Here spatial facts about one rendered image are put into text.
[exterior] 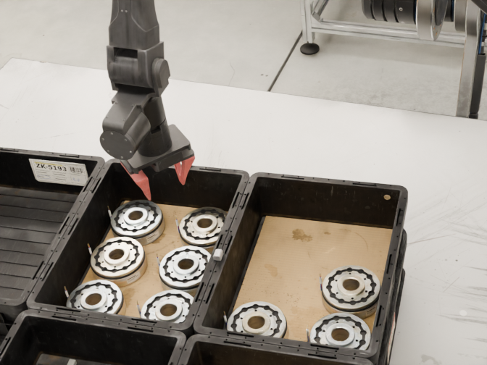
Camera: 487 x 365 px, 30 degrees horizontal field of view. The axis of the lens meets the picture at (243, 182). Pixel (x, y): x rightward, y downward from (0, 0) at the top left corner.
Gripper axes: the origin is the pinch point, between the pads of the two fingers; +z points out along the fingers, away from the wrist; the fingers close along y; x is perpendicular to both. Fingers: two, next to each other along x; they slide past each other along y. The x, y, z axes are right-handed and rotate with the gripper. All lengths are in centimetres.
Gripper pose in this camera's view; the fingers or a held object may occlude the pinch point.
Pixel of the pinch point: (164, 187)
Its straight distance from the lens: 150.9
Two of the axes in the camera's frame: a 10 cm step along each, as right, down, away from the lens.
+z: 1.2, 7.3, 6.7
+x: -4.9, -5.4, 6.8
